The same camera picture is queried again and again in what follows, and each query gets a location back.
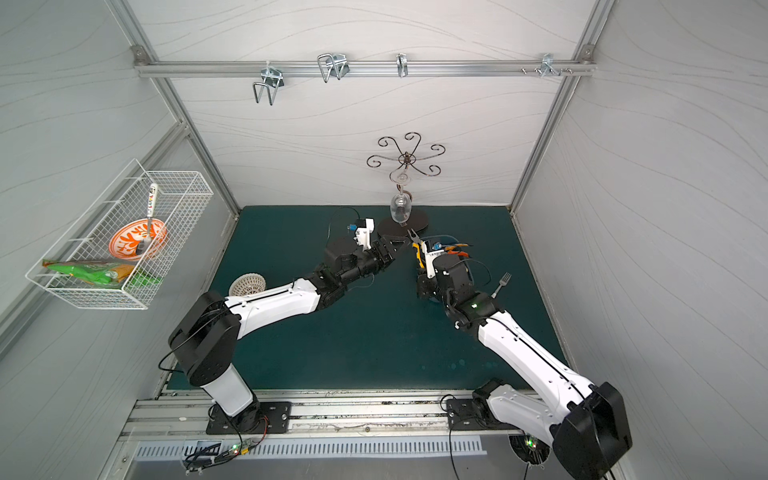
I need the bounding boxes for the black metal glass stand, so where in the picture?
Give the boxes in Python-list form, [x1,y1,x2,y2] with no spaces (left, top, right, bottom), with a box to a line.
[366,131,446,241]

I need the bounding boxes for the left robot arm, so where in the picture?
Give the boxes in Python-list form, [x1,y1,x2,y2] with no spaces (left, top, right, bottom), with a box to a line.
[168,237,397,420]

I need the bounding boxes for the white handled utensil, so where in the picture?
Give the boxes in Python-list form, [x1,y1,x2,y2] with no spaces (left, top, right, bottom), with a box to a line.
[135,183,159,256]

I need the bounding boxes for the white perforated bowl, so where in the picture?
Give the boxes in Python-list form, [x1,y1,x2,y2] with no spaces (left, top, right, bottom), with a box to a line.
[228,273,266,297]

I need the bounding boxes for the aluminium hanging rail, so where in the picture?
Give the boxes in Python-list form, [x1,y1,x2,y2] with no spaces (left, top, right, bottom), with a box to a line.
[135,57,597,79]

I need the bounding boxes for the blue storage box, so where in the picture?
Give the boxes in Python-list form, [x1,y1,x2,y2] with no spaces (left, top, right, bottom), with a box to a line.
[421,235,471,259]

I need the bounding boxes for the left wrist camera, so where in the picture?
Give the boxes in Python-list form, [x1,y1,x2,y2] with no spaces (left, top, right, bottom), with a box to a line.
[348,218,375,251]

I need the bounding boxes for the white wire basket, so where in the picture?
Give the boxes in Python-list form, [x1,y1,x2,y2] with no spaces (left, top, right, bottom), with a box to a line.
[25,159,213,310]

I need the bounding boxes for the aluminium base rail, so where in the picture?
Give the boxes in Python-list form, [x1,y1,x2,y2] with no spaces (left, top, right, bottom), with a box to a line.
[119,389,613,443]

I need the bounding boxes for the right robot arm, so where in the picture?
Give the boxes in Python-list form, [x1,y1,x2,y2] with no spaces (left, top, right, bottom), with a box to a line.
[417,252,633,479]

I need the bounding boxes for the clear wine glass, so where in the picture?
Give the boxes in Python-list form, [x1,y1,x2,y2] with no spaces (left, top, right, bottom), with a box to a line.
[390,192,412,225]

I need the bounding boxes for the green plastic package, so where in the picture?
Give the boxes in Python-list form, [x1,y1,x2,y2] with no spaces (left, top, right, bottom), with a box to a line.
[41,259,163,288]

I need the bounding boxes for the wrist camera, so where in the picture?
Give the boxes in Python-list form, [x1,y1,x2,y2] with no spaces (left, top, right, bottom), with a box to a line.
[420,241,447,279]
[348,218,375,251]

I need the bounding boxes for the yellow black combination pliers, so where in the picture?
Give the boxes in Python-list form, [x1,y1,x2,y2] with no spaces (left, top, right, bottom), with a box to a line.
[407,229,426,271]

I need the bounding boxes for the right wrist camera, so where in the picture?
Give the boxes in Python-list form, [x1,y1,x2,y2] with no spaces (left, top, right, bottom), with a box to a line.
[420,241,447,279]

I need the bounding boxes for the silver fork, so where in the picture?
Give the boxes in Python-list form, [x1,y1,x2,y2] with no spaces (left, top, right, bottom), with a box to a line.
[491,272,512,299]

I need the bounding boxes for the orange patterned plate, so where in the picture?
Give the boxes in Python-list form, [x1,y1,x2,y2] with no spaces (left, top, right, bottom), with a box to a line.
[108,219,168,261]

